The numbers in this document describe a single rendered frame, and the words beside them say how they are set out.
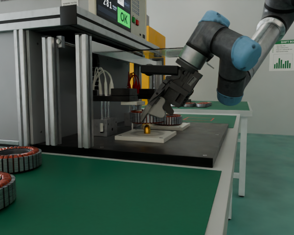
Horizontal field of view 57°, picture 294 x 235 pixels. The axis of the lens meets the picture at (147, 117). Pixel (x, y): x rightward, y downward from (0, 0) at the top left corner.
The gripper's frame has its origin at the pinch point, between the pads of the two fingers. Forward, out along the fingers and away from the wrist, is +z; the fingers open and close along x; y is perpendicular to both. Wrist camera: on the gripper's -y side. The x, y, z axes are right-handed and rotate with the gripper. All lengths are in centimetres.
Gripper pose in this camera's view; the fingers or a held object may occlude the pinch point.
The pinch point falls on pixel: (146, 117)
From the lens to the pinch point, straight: 83.5
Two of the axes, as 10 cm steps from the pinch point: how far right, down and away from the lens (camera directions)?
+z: -5.1, 8.2, 2.6
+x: 3.2, -1.0, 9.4
